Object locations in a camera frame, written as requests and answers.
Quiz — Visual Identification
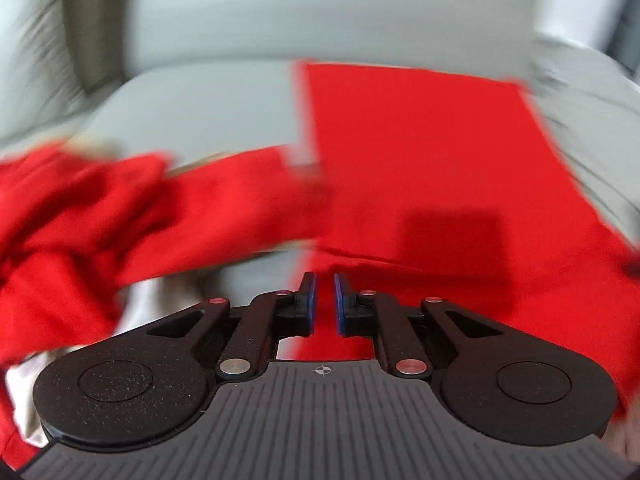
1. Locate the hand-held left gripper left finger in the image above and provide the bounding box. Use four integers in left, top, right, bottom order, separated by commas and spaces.
147, 271, 319, 380

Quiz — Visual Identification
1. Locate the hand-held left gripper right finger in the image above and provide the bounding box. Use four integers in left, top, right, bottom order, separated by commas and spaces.
334, 272, 503, 379

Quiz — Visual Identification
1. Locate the red shirt with yellow logo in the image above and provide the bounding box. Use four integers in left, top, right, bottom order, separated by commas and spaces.
117, 59, 640, 428

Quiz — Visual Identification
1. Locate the grey sofa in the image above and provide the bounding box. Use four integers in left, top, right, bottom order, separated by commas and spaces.
0, 0, 640, 461

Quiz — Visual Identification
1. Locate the plain red shirt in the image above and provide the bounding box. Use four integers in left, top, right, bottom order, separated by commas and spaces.
0, 146, 173, 468

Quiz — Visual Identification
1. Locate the white garment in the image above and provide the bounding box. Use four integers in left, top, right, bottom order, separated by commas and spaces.
4, 275, 156, 448

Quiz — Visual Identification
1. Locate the large grey pillow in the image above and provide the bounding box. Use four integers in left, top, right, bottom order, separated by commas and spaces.
0, 0, 81, 126

